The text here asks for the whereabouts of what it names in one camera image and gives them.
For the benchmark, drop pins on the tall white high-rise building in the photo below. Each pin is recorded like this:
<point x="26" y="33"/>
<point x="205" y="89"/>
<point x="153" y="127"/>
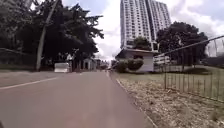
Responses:
<point x="141" y="20"/>

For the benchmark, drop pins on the small tree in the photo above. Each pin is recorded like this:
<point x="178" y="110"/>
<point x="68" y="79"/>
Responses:
<point x="142" y="43"/>

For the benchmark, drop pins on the grey asphalt road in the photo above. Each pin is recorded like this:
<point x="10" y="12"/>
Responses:
<point x="73" y="103"/>

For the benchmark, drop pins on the metal railing fence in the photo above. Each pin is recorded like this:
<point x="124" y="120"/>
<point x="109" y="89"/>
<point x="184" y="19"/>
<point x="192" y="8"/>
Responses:
<point x="193" y="83"/>

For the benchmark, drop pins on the white painted road line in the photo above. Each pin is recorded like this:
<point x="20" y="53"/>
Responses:
<point x="30" y="83"/>

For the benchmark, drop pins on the small white guard house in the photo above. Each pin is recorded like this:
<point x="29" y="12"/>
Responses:
<point x="146" y="60"/>

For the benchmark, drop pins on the dry gravel verge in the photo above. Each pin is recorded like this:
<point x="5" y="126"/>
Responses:
<point x="166" y="106"/>

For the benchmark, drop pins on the dark round tree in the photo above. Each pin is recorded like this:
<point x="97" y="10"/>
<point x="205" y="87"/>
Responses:
<point x="181" y="40"/>

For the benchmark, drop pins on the large dark leaning tree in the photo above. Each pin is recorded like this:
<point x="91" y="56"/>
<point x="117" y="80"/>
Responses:
<point x="63" y="33"/>

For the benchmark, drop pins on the green grass field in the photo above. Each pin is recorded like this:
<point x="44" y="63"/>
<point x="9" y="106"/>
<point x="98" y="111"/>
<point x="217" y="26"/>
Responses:
<point x="200" y="78"/>

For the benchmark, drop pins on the green bushes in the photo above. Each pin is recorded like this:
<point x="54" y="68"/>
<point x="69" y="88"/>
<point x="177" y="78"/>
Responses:
<point x="130" y="64"/>

